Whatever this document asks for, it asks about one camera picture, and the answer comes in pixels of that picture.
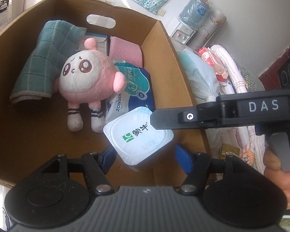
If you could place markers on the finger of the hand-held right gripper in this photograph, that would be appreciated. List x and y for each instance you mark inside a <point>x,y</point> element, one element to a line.
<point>169,118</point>

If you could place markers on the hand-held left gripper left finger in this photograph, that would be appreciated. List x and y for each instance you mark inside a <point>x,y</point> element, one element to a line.
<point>110,156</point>

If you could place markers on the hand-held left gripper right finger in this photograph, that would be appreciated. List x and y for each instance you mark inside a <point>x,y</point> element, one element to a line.
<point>183,159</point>

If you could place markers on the white yogurt cup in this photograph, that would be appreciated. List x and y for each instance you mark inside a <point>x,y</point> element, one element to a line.
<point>135,137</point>

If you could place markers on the white and blue pad pack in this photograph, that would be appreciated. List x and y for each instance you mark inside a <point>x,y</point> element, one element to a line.
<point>135,84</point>

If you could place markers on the brown cardboard box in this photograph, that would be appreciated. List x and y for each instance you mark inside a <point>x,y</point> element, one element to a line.
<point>38,149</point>

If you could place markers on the pink knitted cloth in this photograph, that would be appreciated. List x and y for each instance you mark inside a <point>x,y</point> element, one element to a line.
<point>125,52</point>

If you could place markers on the pink plush toy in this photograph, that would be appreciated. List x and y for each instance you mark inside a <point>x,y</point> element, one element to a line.
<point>87,77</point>

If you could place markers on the blue and white small box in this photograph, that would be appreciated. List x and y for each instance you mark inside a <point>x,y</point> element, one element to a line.
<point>101,43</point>

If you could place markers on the teal checked towel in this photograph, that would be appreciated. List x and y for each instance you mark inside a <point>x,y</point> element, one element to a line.
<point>38,60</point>

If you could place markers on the green floral pillow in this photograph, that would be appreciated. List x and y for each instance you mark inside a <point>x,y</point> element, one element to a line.
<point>251,77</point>

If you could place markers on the dark red wooden cabinet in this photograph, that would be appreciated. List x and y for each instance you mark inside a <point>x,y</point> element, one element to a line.
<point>268,75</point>

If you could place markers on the white striped towel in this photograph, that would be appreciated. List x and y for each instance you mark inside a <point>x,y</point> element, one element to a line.
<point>234,77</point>

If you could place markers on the brown and white tissue pack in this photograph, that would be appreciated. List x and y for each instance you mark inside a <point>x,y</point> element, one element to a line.
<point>228,152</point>

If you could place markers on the red wet wipes pack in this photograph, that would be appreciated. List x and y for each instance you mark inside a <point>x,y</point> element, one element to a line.
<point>212,62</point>

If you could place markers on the rolled patterned mat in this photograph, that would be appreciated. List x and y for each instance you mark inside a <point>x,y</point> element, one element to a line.
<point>212,26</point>

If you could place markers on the blue water jug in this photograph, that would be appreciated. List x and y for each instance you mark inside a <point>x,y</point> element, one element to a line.
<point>193,12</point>

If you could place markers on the beige wall socket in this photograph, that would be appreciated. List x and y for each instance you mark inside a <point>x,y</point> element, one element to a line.
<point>162,12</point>

